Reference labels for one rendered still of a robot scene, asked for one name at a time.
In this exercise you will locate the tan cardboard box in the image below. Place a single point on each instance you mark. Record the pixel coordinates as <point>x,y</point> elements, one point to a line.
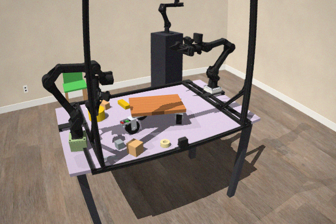
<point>135,147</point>

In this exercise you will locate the tan rectangular block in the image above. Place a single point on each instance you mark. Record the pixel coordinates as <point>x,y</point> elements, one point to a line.
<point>105,104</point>

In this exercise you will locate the yellow rectangular block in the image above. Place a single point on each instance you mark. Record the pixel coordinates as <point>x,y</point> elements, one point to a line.
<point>123,104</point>

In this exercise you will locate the yellow short cylinder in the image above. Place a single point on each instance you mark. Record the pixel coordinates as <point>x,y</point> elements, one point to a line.
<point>101,115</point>

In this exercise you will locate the cream roll of masking tape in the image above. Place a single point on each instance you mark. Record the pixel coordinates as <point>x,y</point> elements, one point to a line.
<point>165,143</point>

